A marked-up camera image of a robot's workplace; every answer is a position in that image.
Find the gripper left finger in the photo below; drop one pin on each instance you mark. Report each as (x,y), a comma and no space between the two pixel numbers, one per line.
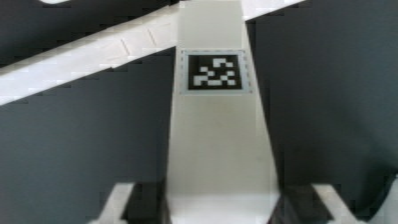
(129,205)

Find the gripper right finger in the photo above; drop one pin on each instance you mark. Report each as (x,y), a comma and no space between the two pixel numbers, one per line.
(312,206)

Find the white front fence bar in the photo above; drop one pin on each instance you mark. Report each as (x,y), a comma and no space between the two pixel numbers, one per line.
(94,56)

